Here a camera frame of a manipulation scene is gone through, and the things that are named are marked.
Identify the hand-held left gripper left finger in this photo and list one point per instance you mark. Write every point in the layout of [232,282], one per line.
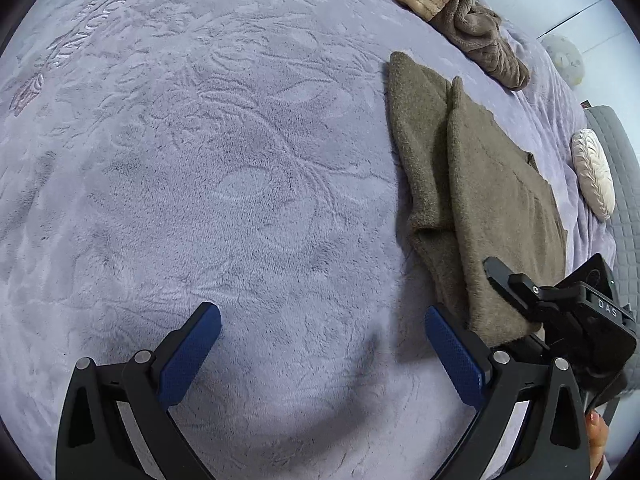
[192,347]

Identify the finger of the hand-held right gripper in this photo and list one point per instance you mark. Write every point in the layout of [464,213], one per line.
[510,285]

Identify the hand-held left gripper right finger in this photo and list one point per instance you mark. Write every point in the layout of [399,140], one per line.
[457,355]

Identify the olive brown knit sweater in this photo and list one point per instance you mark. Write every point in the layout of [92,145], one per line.
[490,200]

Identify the person's right hand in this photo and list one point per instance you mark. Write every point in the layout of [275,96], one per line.
[596,440]

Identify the grey quilted cushion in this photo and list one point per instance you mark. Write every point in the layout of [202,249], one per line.
[625,200]

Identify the white round pleated pillow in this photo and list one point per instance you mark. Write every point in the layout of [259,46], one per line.
[592,170]

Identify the lilac embossed fleece blanket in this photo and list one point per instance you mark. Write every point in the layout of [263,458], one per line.
[200,185]

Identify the white round plush toy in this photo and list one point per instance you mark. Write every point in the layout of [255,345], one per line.
[562,55]

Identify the brown quilted fleece garment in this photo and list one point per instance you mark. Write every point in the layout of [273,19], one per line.
[485,35]

